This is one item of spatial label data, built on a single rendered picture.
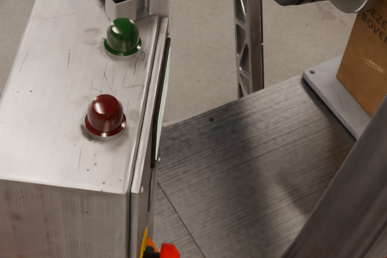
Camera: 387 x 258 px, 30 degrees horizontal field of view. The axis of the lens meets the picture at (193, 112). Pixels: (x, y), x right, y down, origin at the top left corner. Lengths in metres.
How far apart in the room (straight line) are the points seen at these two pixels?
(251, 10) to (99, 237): 1.27
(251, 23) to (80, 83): 1.25
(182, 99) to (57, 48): 1.93
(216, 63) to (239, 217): 1.42
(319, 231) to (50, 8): 0.26
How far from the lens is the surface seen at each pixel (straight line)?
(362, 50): 1.30
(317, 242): 0.55
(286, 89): 1.38
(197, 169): 1.24
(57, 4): 0.54
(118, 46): 0.49
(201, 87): 2.47
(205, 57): 2.57
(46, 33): 0.52
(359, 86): 1.34
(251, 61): 1.74
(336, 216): 0.54
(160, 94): 0.50
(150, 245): 0.73
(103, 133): 0.45
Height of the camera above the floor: 1.84
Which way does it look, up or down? 50 degrees down
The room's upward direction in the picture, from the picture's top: 7 degrees clockwise
